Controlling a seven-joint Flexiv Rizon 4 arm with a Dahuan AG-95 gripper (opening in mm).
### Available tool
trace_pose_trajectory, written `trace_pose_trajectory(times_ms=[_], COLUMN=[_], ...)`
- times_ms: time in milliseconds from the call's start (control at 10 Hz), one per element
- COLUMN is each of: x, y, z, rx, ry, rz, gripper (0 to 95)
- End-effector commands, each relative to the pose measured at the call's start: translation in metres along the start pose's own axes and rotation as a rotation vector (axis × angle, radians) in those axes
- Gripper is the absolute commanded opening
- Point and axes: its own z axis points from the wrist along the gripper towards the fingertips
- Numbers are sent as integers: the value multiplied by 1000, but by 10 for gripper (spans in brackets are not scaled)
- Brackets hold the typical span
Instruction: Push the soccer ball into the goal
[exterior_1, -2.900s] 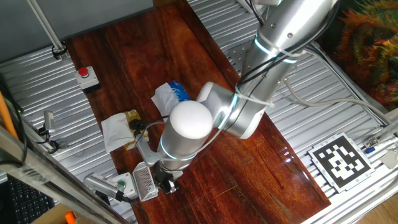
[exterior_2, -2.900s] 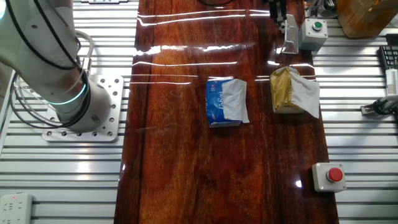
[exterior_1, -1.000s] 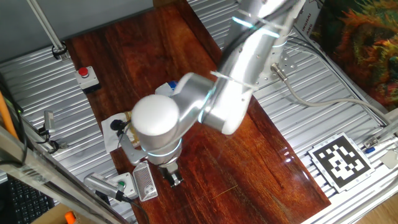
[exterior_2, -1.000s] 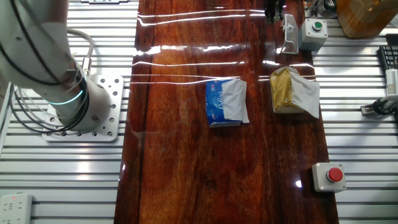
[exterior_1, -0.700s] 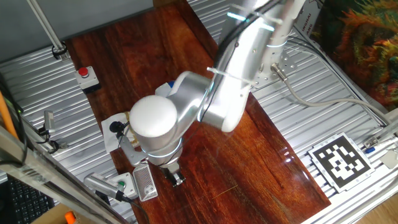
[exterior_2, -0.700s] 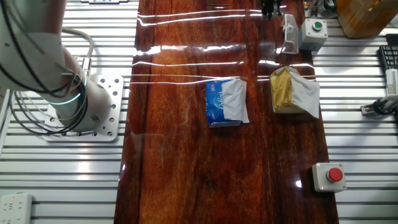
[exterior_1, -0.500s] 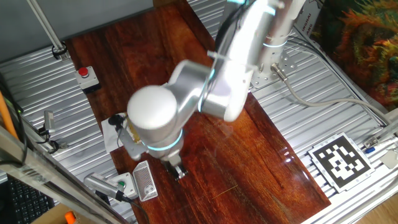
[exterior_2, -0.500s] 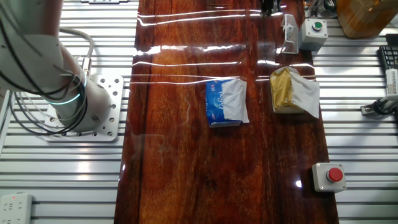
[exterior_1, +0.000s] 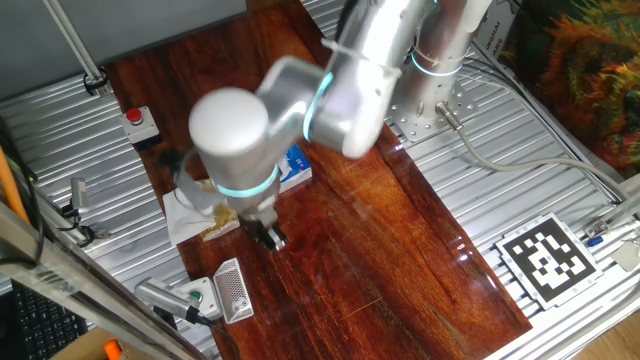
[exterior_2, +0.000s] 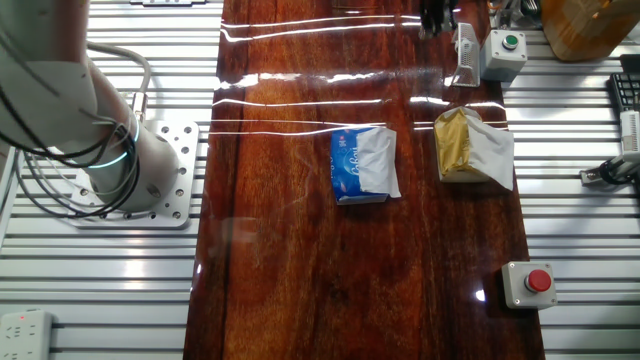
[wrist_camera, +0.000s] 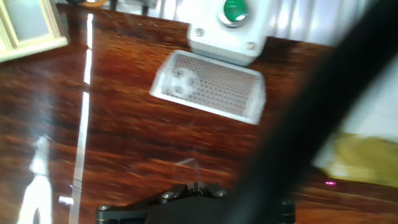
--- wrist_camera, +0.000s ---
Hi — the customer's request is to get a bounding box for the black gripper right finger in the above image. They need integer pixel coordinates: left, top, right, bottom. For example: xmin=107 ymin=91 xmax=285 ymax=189
xmin=195 ymin=182 xmax=233 ymax=206

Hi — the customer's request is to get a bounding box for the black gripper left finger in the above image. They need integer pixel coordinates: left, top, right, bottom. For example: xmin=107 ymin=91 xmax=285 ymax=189
xmin=96 ymin=182 xmax=197 ymax=224

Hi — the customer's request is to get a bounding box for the small black white soccer ball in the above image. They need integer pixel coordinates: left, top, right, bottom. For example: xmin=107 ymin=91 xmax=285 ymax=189
xmin=164 ymin=67 xmax=198 ymax=97

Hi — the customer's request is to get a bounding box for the grey box with green button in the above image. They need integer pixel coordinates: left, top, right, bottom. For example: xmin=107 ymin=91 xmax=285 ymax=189
xmin=186 ymin=0 xmax=275 ymax=67

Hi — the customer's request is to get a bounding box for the gold tissue pack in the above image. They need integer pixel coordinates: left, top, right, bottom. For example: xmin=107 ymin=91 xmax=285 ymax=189
xmin=312 ymin=55 xmax=398 ymax=189

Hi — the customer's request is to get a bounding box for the black cable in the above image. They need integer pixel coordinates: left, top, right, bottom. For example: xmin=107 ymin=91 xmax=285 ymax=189
xmin=222 ymin=0 xmax=398 ymax=224

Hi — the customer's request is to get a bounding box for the orange cable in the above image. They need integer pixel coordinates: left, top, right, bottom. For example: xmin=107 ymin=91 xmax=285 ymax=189
xmin=77 ymin=0 xmax=109 ymax=9

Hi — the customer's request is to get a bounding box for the light wooden frame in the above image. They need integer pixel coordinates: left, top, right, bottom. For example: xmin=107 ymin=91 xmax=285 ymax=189
xmin=0 ymin=0 xmax=69 ymax=63

